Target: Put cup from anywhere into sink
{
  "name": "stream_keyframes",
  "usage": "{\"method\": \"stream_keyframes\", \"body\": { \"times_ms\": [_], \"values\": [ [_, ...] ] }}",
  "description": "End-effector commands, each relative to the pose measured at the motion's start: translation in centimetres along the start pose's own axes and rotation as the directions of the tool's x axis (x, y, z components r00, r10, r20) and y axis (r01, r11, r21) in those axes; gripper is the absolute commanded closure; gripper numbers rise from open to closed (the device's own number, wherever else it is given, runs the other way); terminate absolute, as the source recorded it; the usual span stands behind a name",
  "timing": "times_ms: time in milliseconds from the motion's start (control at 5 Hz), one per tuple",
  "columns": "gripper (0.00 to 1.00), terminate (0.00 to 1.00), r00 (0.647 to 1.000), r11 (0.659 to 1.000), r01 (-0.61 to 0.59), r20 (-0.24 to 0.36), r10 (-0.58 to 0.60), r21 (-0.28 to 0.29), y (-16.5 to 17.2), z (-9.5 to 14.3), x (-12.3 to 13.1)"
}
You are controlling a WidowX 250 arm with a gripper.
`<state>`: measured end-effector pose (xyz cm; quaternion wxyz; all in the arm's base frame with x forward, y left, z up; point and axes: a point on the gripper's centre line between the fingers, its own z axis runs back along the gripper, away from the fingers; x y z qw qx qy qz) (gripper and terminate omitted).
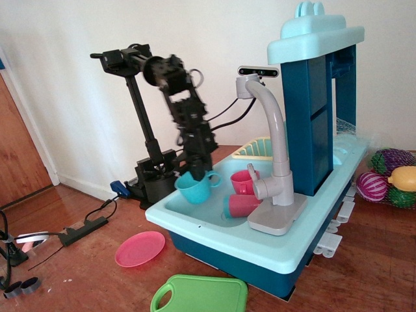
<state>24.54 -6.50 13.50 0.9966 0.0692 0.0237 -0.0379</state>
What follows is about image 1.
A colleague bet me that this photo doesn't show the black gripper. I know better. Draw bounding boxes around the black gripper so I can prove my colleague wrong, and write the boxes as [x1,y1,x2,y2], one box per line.
[178,122,218,181]

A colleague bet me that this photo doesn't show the teal plastic cup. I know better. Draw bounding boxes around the teal plastic cup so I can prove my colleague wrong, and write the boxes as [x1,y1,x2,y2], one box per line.
[174,170,222,204]

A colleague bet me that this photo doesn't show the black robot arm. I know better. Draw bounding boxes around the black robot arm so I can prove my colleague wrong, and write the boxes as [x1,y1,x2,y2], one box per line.
[91,44,218,210]

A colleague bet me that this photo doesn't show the upright pink cup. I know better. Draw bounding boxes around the upright pink cup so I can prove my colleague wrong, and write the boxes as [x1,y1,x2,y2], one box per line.
[230,170,254,195]

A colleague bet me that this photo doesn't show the lying pink cup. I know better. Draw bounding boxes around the lying pink cup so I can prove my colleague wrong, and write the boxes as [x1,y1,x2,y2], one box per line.
[223,194,262,218]

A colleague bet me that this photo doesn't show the blue toy kitchen sink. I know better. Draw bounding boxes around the blue toy kitchen sink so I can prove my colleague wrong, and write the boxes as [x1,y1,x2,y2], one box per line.
[145,1,367,298]

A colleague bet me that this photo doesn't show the yellow dish rack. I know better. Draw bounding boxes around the yellow dish rack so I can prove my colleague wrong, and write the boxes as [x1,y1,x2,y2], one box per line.
[231,136,273,161]

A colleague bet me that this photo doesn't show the grey toy faucet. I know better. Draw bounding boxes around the grey toy faucet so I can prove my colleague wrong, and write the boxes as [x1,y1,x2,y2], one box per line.
[236,74,307,236]

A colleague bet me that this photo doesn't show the pink plastic plate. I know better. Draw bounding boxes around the pink plastic plate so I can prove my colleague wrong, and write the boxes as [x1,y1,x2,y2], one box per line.
[114,231,166,268]

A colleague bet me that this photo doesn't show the black webcam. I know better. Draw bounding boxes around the black webcam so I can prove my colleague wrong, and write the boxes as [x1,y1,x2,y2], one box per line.
[237,66,280,78]

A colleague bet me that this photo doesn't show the green plastic cutting board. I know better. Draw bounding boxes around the green plastic cutting board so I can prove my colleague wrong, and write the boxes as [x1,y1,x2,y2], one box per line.
[150,274,248,311]

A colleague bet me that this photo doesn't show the black power strip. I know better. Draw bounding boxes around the black power strip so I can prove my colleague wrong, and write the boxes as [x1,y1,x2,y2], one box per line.
[58,196,118,247]

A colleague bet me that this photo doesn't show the white plastic clips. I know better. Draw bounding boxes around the white plastic clips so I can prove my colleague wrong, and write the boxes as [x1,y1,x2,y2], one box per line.
[313,186,356,258]

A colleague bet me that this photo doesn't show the wooden door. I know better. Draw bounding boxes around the wooden door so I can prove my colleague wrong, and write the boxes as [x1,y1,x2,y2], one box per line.
[1,79,52,207]

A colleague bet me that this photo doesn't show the net bag of toy vegetables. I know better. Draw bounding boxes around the net bag of toy vegetables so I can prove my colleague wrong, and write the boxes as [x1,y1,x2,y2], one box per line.
[356,148,415,210]

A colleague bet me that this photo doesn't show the black tape roll right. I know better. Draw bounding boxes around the black tape roll right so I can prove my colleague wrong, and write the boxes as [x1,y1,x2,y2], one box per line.
[20,277,42,294]

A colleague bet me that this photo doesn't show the black tape roll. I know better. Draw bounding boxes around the black tape roll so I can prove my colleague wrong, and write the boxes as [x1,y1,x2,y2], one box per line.
[3,281,22,299]
[20,277,42,294]

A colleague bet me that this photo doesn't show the black tripod stand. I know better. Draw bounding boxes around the black tripod stand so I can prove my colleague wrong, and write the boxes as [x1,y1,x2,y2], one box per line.
[1,211,28,291]

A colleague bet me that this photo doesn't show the yellow toy lemon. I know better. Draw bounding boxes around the yellow toy lemon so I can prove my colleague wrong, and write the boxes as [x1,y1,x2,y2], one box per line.
[387,166,416,192]

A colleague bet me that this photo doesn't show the black tape roll left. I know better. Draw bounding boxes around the black tape roll left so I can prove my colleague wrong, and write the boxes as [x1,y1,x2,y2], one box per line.
[3,281,22,299]

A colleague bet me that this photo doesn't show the black camera cable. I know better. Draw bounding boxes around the black camera cable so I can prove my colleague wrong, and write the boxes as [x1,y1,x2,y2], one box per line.
[175,96,257,160]

